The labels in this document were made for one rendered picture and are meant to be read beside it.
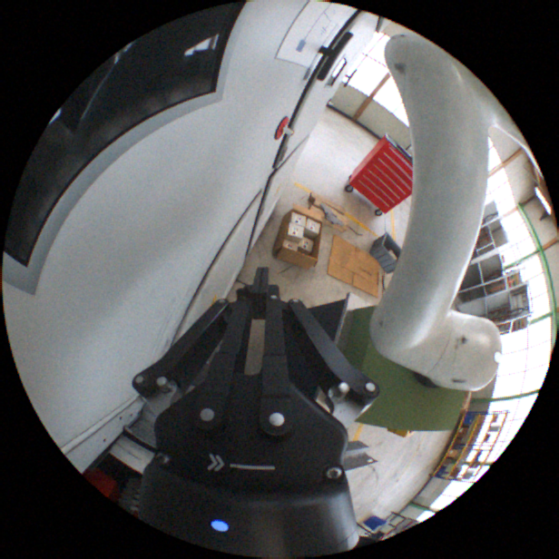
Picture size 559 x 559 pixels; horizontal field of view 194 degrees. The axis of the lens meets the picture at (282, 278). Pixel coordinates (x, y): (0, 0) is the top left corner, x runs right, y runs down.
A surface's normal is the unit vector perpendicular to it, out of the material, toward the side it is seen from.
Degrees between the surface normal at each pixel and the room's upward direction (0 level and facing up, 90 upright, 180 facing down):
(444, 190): 95
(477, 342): 45
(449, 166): 92
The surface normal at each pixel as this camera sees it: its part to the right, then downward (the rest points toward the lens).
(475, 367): -0.58, -0.27
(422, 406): -0.43, -0.48
